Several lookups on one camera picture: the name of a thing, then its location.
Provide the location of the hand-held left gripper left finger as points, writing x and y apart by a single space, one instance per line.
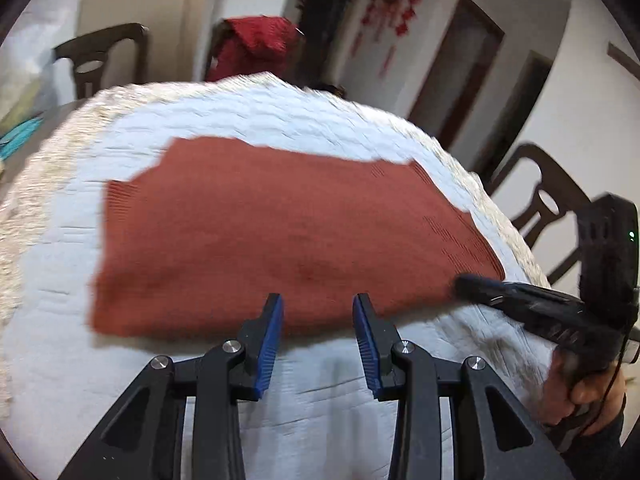
267 345

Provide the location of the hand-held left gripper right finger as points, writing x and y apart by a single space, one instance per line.
367 345

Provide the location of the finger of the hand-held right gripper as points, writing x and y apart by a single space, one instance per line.
500 292

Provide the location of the rust red knit sweater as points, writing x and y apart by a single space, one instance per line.
275 235

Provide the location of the person's right forearm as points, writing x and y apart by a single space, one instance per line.
610 445

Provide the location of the person's right hand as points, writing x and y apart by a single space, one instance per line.
585 395

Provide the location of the dark wooden chair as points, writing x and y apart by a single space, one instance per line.
120 32
530 152

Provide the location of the brown wooden door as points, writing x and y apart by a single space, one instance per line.
520 105
465 60

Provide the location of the red Chinese knot decoration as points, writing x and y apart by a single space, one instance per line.
395 2
410 10
372 7

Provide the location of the red checked garment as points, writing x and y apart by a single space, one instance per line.
255 40

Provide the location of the teal flat packet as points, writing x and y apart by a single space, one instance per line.
20 137

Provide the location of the dark glass door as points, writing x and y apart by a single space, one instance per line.
325 10

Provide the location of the beige tall cabinet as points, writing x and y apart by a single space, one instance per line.
150 0

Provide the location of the white plastic bag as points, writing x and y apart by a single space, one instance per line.
25 60

